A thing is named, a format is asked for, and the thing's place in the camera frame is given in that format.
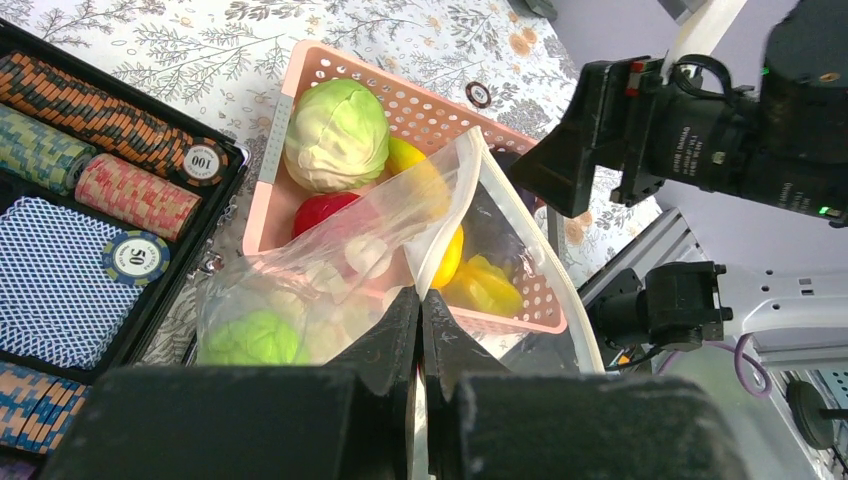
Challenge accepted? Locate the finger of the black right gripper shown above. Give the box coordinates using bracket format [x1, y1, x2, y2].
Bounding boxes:
[507, 120, 613, 218]

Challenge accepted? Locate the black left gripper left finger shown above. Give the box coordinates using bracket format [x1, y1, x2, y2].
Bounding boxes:
[327, 287, 421, 397]

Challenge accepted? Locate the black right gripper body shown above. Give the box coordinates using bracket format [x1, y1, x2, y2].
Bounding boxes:
[582, 1, 847, 228]

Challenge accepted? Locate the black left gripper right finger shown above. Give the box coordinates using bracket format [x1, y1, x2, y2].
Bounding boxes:
[422, 289, 510, 398]

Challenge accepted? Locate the yellow toy star fruit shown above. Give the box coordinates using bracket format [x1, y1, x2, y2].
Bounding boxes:
[441, 255, 523, 317]

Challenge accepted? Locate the clear zip top bag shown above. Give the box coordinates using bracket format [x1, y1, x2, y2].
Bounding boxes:
[197, 127, 603, 373]

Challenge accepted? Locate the green toy apple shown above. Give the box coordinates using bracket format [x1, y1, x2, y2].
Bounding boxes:
[196, 310, 311, 366]

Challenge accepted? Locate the yellow toy banana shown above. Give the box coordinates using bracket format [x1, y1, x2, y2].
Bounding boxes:
[386, 137, 465, 291]

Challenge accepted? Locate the red toy pomegranate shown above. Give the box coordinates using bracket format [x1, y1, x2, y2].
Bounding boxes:
[291, 192, 360, 239]

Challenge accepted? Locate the loose poker chip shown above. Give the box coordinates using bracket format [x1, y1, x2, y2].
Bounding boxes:
[465, 81, 492, 109]

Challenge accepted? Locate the pink perforated plastic basket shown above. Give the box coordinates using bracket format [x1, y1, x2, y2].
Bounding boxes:
[242, 40, 573, 334]

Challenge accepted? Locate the green toy cabbage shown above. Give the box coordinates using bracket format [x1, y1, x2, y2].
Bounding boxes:
[283, 79, 390, 193]

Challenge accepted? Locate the hundred value poker chip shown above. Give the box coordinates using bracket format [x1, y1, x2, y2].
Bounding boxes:
[176, 137, 229, 187]

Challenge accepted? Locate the fifty value poker chip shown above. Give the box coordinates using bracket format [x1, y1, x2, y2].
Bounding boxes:
[101, 230, 171, 286]

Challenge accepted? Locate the black poker chip case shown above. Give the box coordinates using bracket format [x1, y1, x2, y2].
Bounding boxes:
[1, 22, 249, 479]

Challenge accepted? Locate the blue playing card deck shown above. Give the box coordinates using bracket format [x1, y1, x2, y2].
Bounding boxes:
[1, 197, 143, 370]

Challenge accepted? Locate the pink chip row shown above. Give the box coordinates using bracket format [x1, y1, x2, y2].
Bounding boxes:
[74, 153, 202, 241]

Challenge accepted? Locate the green chip row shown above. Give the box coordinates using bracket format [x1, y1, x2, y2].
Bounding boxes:
[1, 105, 97, 195]

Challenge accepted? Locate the orange black chip row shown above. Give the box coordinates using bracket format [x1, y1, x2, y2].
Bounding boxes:
[1, 51, 193, 177]

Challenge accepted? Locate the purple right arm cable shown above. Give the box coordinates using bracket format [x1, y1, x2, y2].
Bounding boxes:
[655, 331, 776, 401]

